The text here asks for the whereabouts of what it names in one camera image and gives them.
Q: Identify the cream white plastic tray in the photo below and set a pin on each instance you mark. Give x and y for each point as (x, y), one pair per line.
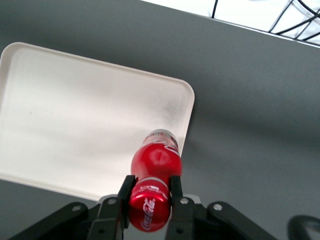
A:
(75, 120)

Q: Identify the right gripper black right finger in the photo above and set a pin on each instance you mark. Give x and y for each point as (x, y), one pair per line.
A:
(181, 220)

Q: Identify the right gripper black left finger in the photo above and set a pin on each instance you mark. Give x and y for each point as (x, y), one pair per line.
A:
(110, 220)

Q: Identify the red coke bottle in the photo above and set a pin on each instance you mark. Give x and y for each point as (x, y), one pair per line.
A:
(155, 162)

